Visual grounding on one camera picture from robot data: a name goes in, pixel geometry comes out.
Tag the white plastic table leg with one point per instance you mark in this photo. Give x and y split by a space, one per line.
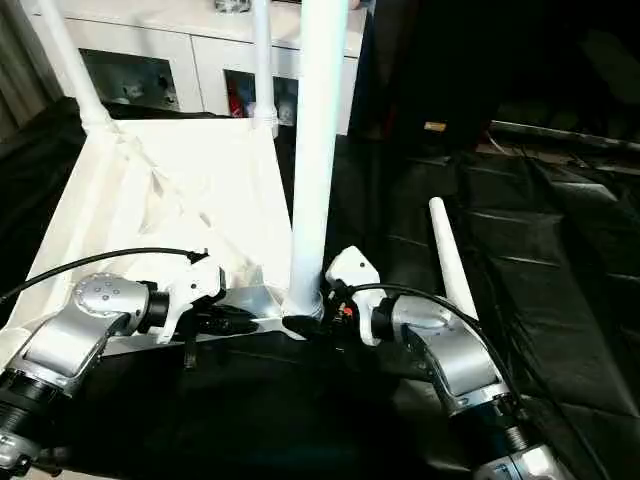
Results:
75 65
264 65
450 250
315 150

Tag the dark patterned cabinet-top object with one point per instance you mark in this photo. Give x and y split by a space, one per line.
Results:
232 5

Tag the small yellow label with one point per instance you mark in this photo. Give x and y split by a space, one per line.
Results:
435 126

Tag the white glass door cabinet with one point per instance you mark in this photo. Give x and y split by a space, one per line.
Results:
200 40

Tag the black fabric backdrop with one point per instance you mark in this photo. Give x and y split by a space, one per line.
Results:
500 50

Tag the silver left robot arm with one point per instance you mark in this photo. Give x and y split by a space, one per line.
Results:
75 330

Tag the grey brown curtain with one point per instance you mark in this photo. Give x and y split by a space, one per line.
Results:
20 65

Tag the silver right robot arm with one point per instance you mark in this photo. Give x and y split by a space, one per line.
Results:
460 360

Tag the grey metal rail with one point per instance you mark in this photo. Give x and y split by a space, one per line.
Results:
560 134

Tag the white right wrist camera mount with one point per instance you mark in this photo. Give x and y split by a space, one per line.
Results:
357 270

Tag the black mat cloth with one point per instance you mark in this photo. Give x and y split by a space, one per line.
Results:
500 250

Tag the white plastic table top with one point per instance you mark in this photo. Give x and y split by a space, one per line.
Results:
150 190

